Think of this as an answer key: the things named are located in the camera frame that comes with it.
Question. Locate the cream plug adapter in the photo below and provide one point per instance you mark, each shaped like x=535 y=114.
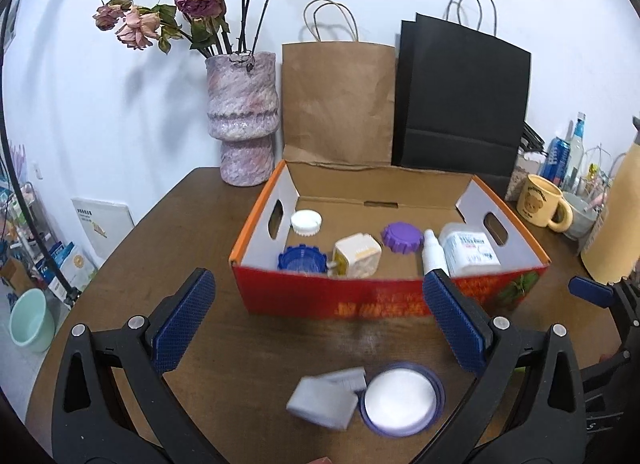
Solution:
x=357 y=256

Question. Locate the black paper bag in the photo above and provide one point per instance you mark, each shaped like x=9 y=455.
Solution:
x=460 y=94

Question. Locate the grey-white power adapter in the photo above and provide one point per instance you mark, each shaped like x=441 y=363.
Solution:
x=320 y=401

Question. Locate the purple-rimmed white round jar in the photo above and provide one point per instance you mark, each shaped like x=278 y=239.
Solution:
x=397 y=396

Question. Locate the blue notched plastic cap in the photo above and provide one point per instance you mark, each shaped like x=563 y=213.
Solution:
x=300 y=259

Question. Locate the cluttered storage cart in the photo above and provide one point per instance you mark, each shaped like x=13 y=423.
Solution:
x=20 y=224

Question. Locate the cream yellow thermos jug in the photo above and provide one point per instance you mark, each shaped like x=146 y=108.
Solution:
x=620 y=224

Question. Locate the white notched plastic cap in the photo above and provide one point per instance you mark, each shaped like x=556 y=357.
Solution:
x=306 y=223

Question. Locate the yellow bear mug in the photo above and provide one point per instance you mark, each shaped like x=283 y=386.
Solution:
x=537 y=199

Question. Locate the blue and white carton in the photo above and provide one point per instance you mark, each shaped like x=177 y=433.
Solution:
x=70 y=264

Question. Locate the white flat board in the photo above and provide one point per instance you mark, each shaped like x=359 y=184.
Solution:
x=102 y=224

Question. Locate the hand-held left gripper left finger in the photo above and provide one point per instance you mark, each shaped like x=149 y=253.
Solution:
x=182 y=324

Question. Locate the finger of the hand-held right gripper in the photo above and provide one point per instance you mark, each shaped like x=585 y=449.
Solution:
x=607 y=366
x=592 y=291

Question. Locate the blue drink can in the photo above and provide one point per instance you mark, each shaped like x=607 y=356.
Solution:
x=557 y=159

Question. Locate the purple notched plastic cap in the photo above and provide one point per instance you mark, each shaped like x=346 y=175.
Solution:
x=402 y=235

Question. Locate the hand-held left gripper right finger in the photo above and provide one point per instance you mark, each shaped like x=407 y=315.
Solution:
x=457 y=324

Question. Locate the green plastic basin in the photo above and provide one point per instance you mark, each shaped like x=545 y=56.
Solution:
x=30 y=324

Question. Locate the pink mottled vase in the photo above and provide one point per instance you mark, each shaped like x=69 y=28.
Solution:
x=240 y=109

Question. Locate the orange-edged cardboard box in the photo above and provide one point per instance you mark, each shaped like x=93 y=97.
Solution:
x=320 y=296

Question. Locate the black folded object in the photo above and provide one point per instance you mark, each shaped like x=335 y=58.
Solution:
x=532 y=136

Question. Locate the glass jar with grains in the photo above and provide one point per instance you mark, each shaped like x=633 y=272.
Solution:
x=520 y=179

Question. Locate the white spray bottle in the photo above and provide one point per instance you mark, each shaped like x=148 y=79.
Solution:
x=432 y=254

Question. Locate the brown paper bag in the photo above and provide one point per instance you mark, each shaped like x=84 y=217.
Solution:
x=340 y=99

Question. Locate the grey ceramic bowl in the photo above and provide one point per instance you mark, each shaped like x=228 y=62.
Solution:
x=582 y=219

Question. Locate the white bottle with blue label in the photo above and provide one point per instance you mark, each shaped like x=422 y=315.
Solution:
x=470 y=254

